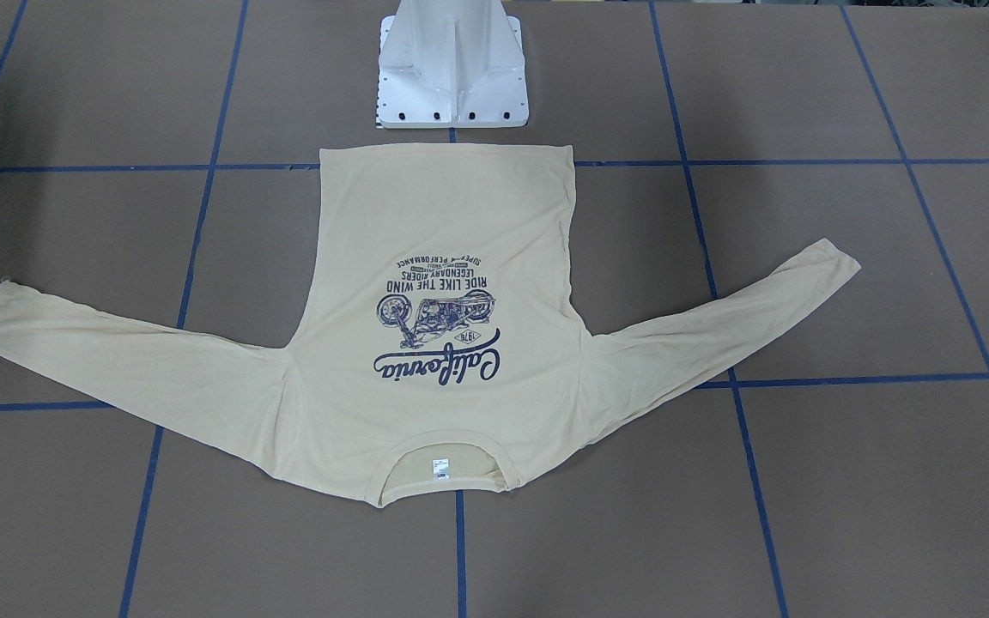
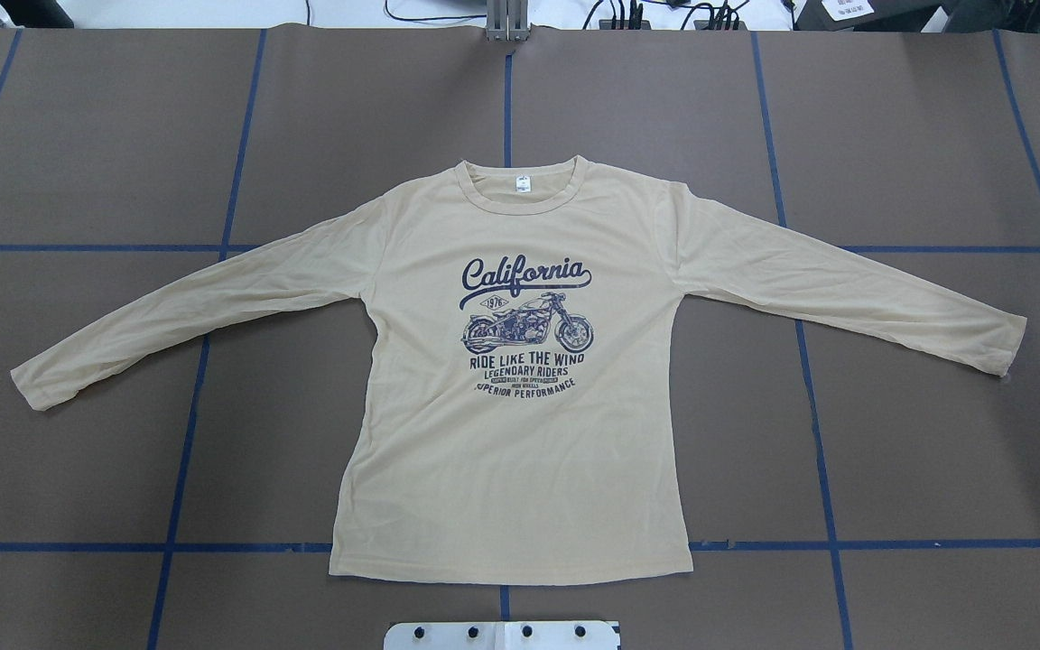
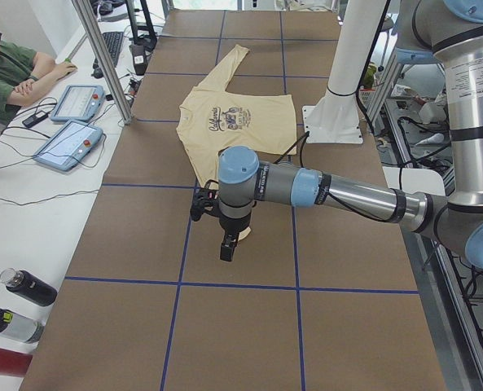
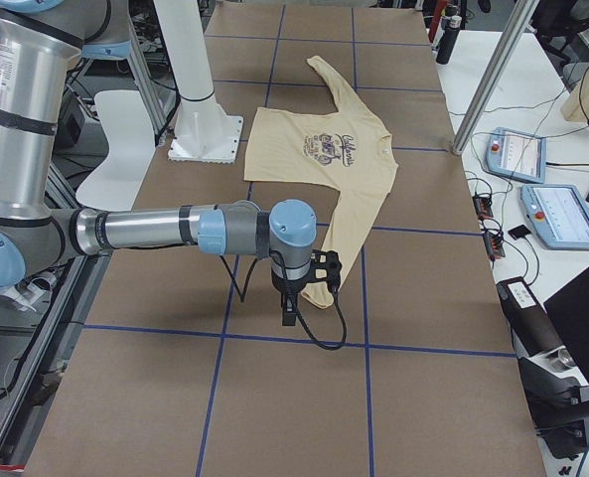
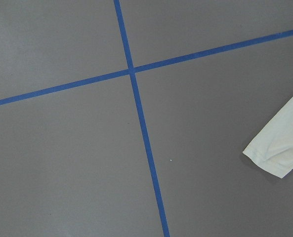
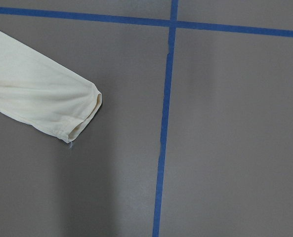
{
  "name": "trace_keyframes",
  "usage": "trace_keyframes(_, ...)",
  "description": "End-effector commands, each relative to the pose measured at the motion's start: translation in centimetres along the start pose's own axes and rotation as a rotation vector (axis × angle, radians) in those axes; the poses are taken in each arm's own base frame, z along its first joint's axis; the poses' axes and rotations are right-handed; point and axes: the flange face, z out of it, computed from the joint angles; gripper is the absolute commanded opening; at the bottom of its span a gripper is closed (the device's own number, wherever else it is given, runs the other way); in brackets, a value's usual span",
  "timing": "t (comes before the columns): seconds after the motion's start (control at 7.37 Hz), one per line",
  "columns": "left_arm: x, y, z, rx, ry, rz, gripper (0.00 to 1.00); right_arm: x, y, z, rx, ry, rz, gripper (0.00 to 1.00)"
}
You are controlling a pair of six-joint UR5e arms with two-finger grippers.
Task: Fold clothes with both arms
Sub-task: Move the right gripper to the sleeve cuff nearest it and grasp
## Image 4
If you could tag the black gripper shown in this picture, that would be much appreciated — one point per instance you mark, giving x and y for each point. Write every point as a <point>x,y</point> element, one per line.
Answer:
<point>287,291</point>

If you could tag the aluminium frame post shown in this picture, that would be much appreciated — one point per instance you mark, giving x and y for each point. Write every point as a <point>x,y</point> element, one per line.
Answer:
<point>498,61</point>

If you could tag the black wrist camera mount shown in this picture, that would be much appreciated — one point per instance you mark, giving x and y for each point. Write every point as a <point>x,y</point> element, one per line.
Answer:
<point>325,267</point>

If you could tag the black small device on table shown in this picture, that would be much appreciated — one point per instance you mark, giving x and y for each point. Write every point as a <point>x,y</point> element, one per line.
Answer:
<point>519,232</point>

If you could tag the far blue teach pendant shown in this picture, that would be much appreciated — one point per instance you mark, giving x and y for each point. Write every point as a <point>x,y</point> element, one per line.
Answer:
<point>516,155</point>

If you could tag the white pedestal column with base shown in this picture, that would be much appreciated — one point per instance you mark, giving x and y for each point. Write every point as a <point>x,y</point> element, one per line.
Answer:
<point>203,131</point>

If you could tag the yellow printed long-sleeve shirt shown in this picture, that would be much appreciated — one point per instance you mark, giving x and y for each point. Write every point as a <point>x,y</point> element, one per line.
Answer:
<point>349,151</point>

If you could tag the near blue teach pendant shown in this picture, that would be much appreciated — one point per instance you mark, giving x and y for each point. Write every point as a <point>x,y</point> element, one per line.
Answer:
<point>558,215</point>

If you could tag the black water bottle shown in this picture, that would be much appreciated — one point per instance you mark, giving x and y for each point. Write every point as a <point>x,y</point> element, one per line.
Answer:
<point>450,24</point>

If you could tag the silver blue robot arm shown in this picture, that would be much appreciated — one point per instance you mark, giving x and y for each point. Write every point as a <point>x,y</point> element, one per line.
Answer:
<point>40,41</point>

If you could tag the blue teach pendant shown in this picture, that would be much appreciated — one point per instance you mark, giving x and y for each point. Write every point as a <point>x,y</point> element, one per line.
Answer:
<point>558,215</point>
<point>516,155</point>

